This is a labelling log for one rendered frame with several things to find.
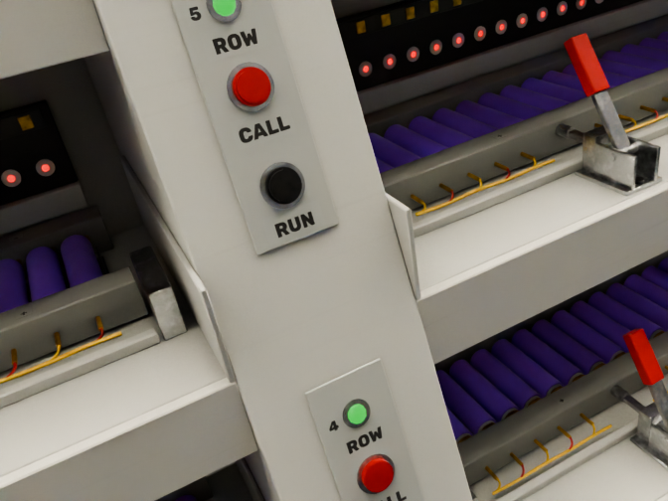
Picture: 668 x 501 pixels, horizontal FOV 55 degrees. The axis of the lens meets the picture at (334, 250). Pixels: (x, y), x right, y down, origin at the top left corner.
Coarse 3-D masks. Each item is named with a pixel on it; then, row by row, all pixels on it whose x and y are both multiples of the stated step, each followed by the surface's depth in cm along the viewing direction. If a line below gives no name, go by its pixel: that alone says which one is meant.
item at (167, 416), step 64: (64, 192) 40; (128, 256) 40; (192, 320) 33; (0, 384) 31; (64, 384) 30; (128, 384) 29; (192, 384) 29; (0, 448) 27; (64, 448) 27; (128, 448) 27; (192, 448) 29; (256, 448) 31
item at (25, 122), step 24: (0, 120) 38; (24, 120) 38; (48, 120) 39; (0, 144) 38; (24, 144) 39; (48, 144) 39; (0, 168) 39; (24, 168) 39; (72, 168) 41; (0, 192) 39; (24, 192) 40
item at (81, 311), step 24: (72, 288) 33; (96, 288) 32; (120, 288) 32; (24, 312) 32; (48, 312) 31; (72, 312) 32; (96, 312) 32; (120, 312) 33; (144, 312) 34; (0, 336) 31; (24, 336) 31; (48, 336) 32; (72, 336) 32; (0, 360) 31; (24, 360) 32
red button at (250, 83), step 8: (240, 72) 26; (248, 72) 26; (256, 72) 26; (240, 80) 26; (248, 80) 26; (256, 80) 26; (264, 80) 27; (240, 88) 26; (248, 88) 26; (256, 88) 26; (264, 88) 27; (240, 96) 26; (248, 96) 26; (256, 96) 27; (264, 96) 27; (248, 104) 27; (256, 104) 27
